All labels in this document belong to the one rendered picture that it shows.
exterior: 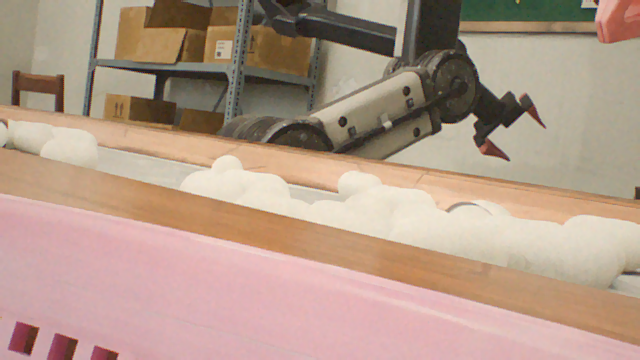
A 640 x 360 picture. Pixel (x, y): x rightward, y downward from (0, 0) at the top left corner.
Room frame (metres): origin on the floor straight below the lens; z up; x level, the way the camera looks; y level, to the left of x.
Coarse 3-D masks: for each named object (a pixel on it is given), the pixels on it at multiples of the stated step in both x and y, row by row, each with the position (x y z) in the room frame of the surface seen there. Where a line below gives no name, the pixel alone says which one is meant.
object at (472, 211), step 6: (468, 204) 0.31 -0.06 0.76; (474, 204) 0.31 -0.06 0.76; (456, 210) 0.30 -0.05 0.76; (462, 210) 0.30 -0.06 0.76; (468, 210) 0.30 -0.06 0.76; (474, 210) 0.30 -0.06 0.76; (480, 210) 0.30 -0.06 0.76; (486, 210) 0.30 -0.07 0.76; (456, 216) 0.30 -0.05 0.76; (462, 216) 0.30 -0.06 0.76; (468, 216) 0.30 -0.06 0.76; (474, 216) 0.30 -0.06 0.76; (480, 216) 0.30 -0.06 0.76; (486, 216) 0.30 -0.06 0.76
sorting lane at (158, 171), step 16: (112, 160) 0.60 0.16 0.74; (128, 160) 0.63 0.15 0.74; (144, 160) 0.66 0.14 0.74; (160, 160) 0.68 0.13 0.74; (128, 176) 0.48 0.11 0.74; (144, 176) 0.49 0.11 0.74; (160, 176) 0.51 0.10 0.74; (176, 176) 0.53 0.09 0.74; (304, 192) 0.54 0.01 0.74; (320, 192) 0.55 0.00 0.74; (624, 272) 0.32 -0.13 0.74; (608, 288) 0.27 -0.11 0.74; (624, 288) 0.28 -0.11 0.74
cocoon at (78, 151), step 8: (48, 144) 0.40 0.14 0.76; (56, 144) 0.40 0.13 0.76; (64, 144) 0.40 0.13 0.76; (72, 144) 0.41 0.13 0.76; (80, 144) 0.42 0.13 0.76; (88, 144) 0.42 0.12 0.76; (48, 152) 0.40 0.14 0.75; (56, 152) 0.40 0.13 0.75; (64, 152) 0.40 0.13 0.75; (72, 152) 0.40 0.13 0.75; (80, 152) 0.41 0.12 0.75; (88, 152) 0.42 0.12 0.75; (96, 152) 0.43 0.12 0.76; (56, 160) 0.40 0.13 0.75; (64, 160) 0.40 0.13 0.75; (72, 160) 0.40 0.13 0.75; (80, 160) 0.41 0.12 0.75; (88, 160) 0.42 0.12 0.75; (96, 160) 0.43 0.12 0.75; (88, 168) 0.42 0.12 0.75
